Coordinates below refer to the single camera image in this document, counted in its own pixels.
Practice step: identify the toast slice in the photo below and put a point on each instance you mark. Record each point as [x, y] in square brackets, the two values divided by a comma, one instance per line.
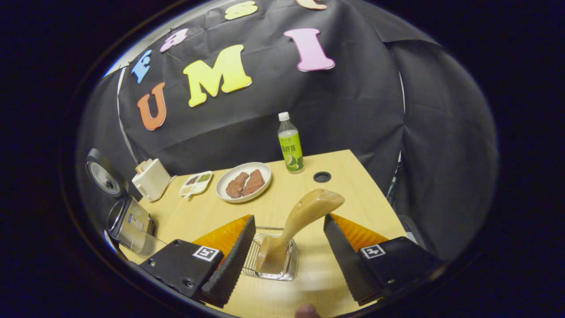
[143, 167]

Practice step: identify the dark grey rice cooker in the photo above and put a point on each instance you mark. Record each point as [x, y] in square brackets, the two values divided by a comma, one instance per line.
[130, 225]

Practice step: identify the white divided sauce dish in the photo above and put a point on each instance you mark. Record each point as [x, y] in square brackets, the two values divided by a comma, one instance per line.
[195, 183]

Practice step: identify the brown meat piece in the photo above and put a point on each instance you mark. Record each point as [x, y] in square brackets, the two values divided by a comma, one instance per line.
[254, 182]
[237, 185]

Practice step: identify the green tea bottle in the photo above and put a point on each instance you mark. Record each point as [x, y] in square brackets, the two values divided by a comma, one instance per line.
[291, 150]

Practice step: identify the white round plate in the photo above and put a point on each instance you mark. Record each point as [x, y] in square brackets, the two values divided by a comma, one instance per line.
[265, 170]

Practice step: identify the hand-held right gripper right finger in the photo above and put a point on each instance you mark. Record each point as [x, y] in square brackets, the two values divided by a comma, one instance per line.
[344, 260]

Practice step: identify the wooden spoon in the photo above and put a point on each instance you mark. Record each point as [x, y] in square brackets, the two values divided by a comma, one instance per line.
[304, 212]

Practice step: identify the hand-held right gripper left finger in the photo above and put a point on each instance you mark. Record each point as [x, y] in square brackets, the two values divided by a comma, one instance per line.
[234, 260]

